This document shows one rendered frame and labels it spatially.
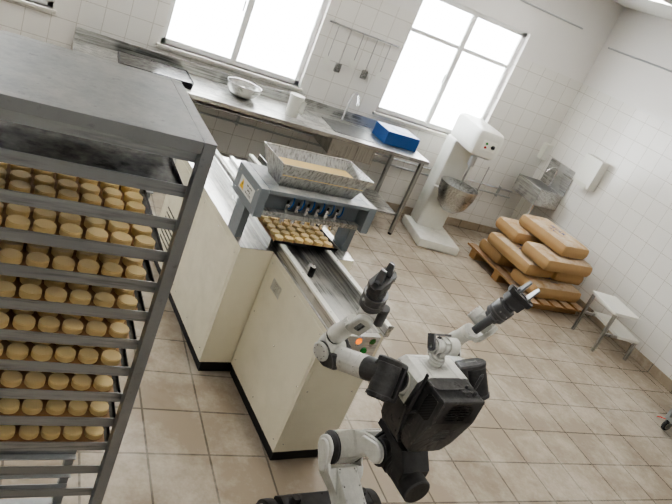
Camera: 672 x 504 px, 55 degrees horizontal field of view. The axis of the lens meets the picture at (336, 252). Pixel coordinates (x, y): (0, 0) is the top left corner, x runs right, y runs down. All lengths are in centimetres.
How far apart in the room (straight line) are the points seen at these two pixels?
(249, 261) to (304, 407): 81
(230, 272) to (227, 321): 31
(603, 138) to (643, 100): 57
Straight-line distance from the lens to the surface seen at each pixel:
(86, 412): 197
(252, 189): 330
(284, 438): 331
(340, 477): 291
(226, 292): 348
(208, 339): 364
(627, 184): 748
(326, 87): 676
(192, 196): 152
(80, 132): 147
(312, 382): 310
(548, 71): 798
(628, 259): 727
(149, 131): 145
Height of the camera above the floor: 227
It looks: 23 degrees down
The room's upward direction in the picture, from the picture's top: 23 degrees clockwise
